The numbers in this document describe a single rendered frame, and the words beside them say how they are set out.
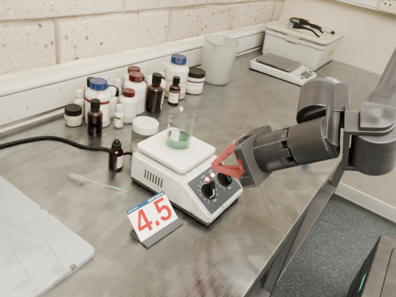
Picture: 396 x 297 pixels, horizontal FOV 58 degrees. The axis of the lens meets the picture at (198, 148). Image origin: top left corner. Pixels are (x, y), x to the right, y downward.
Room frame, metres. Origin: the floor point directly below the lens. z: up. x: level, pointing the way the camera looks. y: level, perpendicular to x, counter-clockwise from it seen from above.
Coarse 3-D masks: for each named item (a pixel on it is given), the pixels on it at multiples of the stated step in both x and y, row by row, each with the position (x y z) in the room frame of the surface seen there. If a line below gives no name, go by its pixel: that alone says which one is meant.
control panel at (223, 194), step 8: (208, 168) 0.59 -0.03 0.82; (200, 176) 0.56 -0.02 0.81; (208, 176) 0.57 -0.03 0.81; (216, 176) 0.58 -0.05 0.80; (192, 184) 0.53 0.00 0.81; (200, 184) 0.54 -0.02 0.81; (216, 184) 0.56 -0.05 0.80; (232, 184) 0.59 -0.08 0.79; (200, 192) 0.52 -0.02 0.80; (216, 192) 0.54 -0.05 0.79; (224, 192) 0.56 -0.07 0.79; (232, 192) 0.57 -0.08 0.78; (200, 200) 0.51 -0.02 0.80; (208, 200) 0.52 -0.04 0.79; (216, 200) 0.53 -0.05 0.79; (224, 200) 0.54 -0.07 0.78; (208, 208) 0.50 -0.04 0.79; (216, 208) 0.51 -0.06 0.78
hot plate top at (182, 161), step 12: (144, 144) 0.59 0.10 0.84; (156, 144) 0.60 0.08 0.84; (192, 144) 0.63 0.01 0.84; (204, 144) 0.64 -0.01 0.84; (156, 156) 0.56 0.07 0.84; (168, 156) 0.57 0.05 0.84; (180, 156) 0.57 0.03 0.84; (192, 156) 0.58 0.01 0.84; (204, 156) 0.59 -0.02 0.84; (180, 168) 0.54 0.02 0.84
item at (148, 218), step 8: (160, 200) 0.50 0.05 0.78; (144, 208) 0.47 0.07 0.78; (152, 208) 0.48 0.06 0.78; (160, 208) 0.49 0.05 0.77; (168, 208) 0.50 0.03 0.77; (136, 216) 0.45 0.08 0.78; (144, 216) 0.46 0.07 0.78; (152, 216) 0.47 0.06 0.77; (160, 216) 0.48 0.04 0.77; (168, 216) 0.49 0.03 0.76; (136, 224) 0.44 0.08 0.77; (144, 224) 0.45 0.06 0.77; (152, 224) 0.46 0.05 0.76; (160, 224) 0.47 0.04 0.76; (144, 232) 0.44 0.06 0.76
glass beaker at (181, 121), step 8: (176, 112) 0.63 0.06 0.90; (184, 112) 0.64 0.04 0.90; (192, 112) 0.63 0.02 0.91; (176, 120) 0.59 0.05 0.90; (184, 120) 0.64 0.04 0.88; (192, 120) 0.60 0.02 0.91; (168, 128) 0.60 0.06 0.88; (176, 128) 0.59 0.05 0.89; (184, 128) 0.59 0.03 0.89; (192, 128) 0.61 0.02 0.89; (168, 136) 0.60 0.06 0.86; (176, 136) 0.59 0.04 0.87; (184, 136) 0.59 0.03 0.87; (168, 144) 0.60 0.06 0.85; (176, 144) 0.59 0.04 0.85; (184, 144) 0.59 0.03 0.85
